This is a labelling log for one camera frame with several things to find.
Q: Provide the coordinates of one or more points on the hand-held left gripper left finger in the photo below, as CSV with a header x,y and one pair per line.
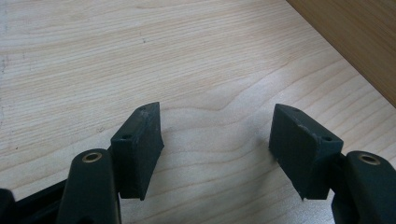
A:
x,y
137,152

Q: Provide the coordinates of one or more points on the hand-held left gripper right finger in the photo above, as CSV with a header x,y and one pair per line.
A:
x,y
299,149

